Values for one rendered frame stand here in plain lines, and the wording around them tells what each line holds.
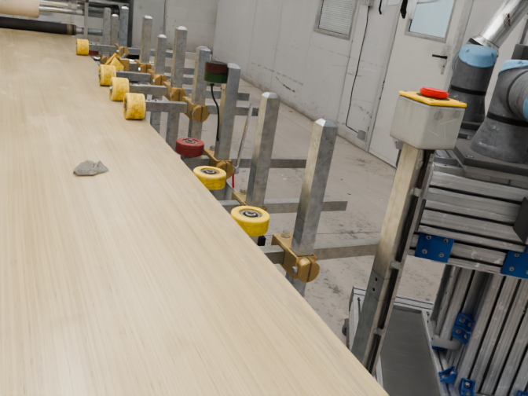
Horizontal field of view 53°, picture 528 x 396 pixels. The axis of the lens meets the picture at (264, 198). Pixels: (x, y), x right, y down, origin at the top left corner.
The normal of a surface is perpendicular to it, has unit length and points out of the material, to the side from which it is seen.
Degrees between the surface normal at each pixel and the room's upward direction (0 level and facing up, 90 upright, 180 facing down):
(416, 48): 90
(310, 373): 0
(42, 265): 0
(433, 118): 90
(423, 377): 0
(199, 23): 90
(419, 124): 90
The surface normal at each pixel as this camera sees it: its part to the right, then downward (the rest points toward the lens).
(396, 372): 0.15, -0.92
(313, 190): 0.41, 0.38
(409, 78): -0.92, 0.00
